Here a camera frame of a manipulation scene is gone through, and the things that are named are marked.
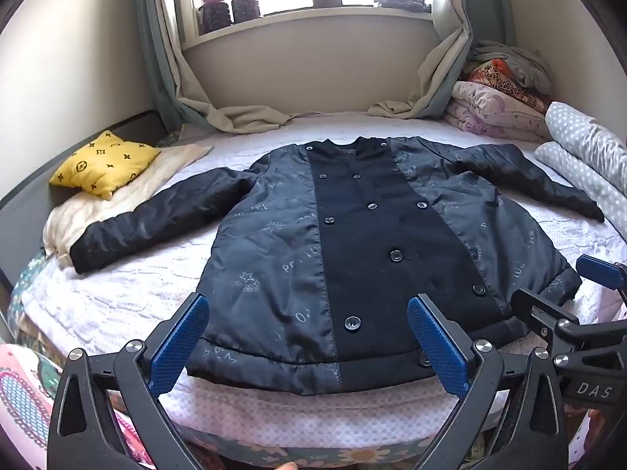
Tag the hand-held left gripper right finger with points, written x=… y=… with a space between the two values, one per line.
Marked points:
x=438 y=352

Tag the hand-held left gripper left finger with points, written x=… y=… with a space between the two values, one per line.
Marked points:
x=179 y=345

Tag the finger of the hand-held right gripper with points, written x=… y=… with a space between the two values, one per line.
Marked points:
x=536 y=307
x=600 y=271

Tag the dark navy buttoned jacket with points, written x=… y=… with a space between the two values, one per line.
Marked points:
x=352 y=254

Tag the person's left hand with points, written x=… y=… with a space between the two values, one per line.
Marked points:
x=289 y=465

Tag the white dotted quilted bed cover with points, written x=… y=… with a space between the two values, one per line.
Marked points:
x=147 y=293

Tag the grey polka dot bolster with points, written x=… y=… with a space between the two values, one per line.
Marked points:
x=583 y=176
x=588 y=132

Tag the green daisy print bedsheet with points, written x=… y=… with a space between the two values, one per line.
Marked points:
x=343 y=455

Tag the pink cartoon print cloth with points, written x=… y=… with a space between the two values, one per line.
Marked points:
x=29 y=401

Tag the yellow patterned pillow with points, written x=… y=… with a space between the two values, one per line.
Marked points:
x=105 y=162

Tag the orange leopard print cloth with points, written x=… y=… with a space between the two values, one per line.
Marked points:
x=504 y=81

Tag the grey crumpled cloth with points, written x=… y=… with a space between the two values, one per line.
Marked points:
x=514 y=61

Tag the cream curtain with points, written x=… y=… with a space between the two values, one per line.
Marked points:
x=441 y=73
x=205 y=93

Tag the grey-green curtain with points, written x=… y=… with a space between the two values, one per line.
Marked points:
x=490 y=0
x=152 y=49

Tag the dark jar with purple lid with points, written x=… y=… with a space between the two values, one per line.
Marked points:
x=245 y=6
x=214 y=14

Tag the dark round tray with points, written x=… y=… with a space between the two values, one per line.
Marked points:
x=400 y=2

